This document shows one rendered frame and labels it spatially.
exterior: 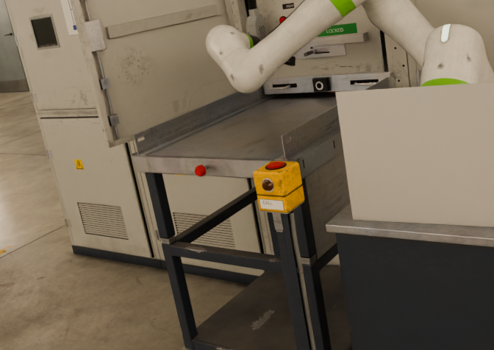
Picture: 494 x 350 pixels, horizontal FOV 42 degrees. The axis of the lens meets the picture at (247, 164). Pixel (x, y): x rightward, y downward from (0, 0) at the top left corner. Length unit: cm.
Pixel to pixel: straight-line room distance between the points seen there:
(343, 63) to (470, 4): 51
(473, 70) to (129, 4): 126
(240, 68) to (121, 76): 61
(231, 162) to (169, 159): 24
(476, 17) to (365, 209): 84
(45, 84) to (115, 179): 61
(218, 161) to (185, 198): 113
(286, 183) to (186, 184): 151
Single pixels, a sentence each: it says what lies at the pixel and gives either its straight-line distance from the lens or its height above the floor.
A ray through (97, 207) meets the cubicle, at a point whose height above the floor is 31.
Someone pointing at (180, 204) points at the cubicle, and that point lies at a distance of 298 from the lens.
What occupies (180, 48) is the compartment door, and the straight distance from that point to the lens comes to 242.
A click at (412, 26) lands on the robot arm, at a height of 112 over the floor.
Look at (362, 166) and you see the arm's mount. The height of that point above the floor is 88.
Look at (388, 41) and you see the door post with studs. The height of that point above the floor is 103.
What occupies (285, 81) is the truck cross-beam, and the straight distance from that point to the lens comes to 249.
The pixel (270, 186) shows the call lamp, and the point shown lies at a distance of 143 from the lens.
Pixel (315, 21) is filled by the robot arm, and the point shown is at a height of 117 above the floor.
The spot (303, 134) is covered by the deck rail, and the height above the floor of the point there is 88.
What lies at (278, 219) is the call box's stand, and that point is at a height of 78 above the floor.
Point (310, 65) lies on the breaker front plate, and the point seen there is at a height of 96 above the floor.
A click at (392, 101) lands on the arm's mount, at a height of 103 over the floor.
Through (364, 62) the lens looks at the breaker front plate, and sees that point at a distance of 232.
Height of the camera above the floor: 132
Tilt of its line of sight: 16 degrees down
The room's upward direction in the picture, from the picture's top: 10 degrees counter-clockwise
